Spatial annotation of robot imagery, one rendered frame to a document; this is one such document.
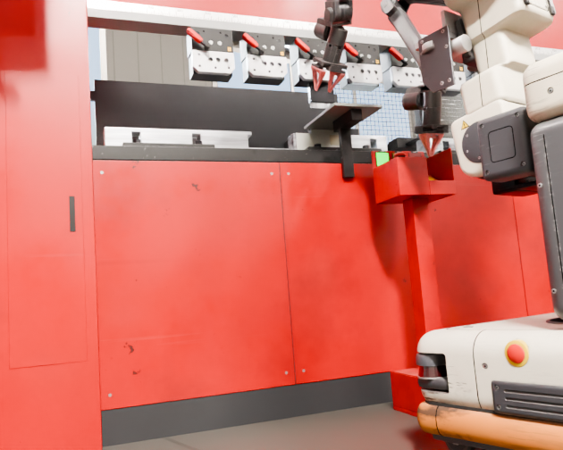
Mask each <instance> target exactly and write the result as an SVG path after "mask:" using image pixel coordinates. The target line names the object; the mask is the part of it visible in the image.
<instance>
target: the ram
mask: <svg viewBox="0 0 563 450"><path fill-rule="evenodd" d="M106 1H115V2H123V3H131V4H147V5H155V6H163V7H171V8H181V9H189V10H197V11H205V12H214V13H229V14H238V15H247V16H255V17H263V18H272V19H280V20H288V21H304V22H313V23H316V22H317V18H323V16H324V10H325V6H324V2H326V0H106ZM381 1H382V0H353V16H352V25H345V26H346V27H354V28H362V29H378V30H387V31H395V32H397V30H395V28H394V27H393V25H392V24H391V23H390V21H389V20H388V16H387V15H386V14H385V13H383V12H382V10H381ZM552 2H553V4H554V7H555V11H556V14H555V16H553V22H552V24H551V25H550V26H549V27H548V28H547V29H545V30H543V31H542V32H540V33H538V34H537V35H535V36H533V37H531V38H530V39H529V40H530V44H531V46H536V47H544V48H552V49H560V50H563V0H552ZM442 10H445V11H448V12H451V13H455V14H457V15H460V16H461V14H460V13H459V12H454V11H452V10H451V9H450V8H448V7H446V6H438V5H429V4H412V5H410V7H409V9H408V12H407V14H408V16H409V18H410V20H411V21H412V22H413V24H414V25H415V27H416V29H417V31H418V32H419V34H420V35H429V34H431V33H433V32H434V31H436V30H438V29H441V28H442V23H441V11H442ZM190 27H200V28H209V29H227V30H232V40H233V41H240V40H241V39H242V35H243V34H244V33H245V32H255V33H264V34H274V35H283V36H284V42H285V45H286V46H290V44H291V43H292V42H293V41H294V39H295V38H296V37H301V38H318V37H316V36H315V34H314V31H313V30H304V29H288V28H279V27H270V26H262V25H253V24H244V23H235V22H227V21H210V20H201V19H192V18H183V17H174V16H166V15H157V14H148V13H139V12H123V11H114V10H105V9H97V8H88V28H96V29H115V30H125V31H135V32H145V33H155V34H165V35H174V36H184V37H186V36H187V35H188V34H187V32H186V31H187V28H190ZM346 41H347V42H356V43H365V44H374V45H379V52H380V53H382V52H383V51H384V50H385V49H386V48H388V47H389V46H401V47H406V45H405V44H404V42H403V41H402V40H401V39H392V38H383V37H367V36H358V35H349V34H348V35H347V38H346Z"/></svg>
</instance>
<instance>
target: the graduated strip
mask: <svg viewBox="0 0 563 450"><path fill-rule="evenodd" d="M87 7H88V8H97V9H105V10H114V11H123V12H132V13H148V14H157V15H166V16H174V17H183V18H192V19H201V20H210V21H227V22H235V23H244V24H253V25H262V26H270V27H279V28H288V29H304V30H314V27H315V25H316V23H313V22H304V21H288V20H280V19H272V18H263V17H255V16H247V15H238V14H229V13H221V12H205V11H197V10H189V9H181V8H171V7H163V6H155V5H147V4H131V3H123V2H115V1H106V0H87ZM343 27H344V29H347V30H348V34H349V35H358V36H367V37H375V38H392V39H401V37H400V36H399V34H398V32H395V31H387V30H378V29H362V28H354V27H346V26H343ZM401 40H402V39H401ZM532 50H533V53H534V54H548V55H554V54H558V53H560V52H563V50H560V49H552V48H544V47H536V46H532Z"/></svg>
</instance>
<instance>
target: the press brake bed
mask: <svg viewBox="0 0 563 450"><path fill-rule="evenodd" d="M92 162H93V188H94V214H95V240H96V267H97V318H98V344H99V370H100V396H101V422H102V447H105V446H116V445H121V444H127V443H133V442H139V441H145V440H150V439H156V438H167V437H172V436H179V435H184V434H190V433H196V432H201V431H208V430H213V429H224V428H229V427H236V426H241V425H247V424H253V423H259V422H264V421H275V420H280V419H287V418H292V417H298V416H304V415H309V414H316V413H326V412H332V411H338V410H344V409H349V408H355V407H361V406H367V405H372V404H383V403H389V402H393V399H392V389H391V371H397V370H405V369H412V368H419V365H416V354H417V353H418V352H417V340H416V324H415V315H414V306H413V297H412V287H411V279H410V270H409V261H408V244H407V236H406V227H405V218H404V209H403V204H376V201H375V192H374V174H373V165H372V164H371V163H354V172H355V177H354V178H343V177H342V172H341V163H335V162H202V161H135V160H92ZM453 169H454V177H455V186H456V194H455V195H453V196H448V197H445V198H442V199H439V200H436V201H433V202H431V203H429V210H430V218H431V227H432V235H433V251H434V260H435V268H436V276H437V285H438V293H439V301H440V310H441V325H442V328H443V329H446V328H453V327H459V326H465V325H471V324H477V323H484V322H490V321H502V320H508V319H515V318H520V317H526V316H533V315H539V314H545V313H554V310H553V306H552V300H551V292H550V280H549V273H548V266H547V259H546V253H545V245H544V239H543V232H542V219H541V212H540V206H539V198H538V194H535V195H530V196H498V195H494V194H493V193H492V183H491V182H490V181H486V180H485V179H479V178H477V177H470V176H468V175H466V174H465V173H464V172H463V171H462V170H461V168H460V165H459V164H453Z"/></svg>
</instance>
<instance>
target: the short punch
mask: <svg viewBox="0 0 563 450"><path fill-rule="evenodd" d="M307 92H308V102H309V103H310V108H323V109H327V108H328V107H330V106H331V105H332V104H334V103H335V101H334V91H333V90H332V92H331V93H329V92H328V84H321V85H320V87H319V88H318V90H317V91H315V87H314V83H308V84H307Z"/></svg>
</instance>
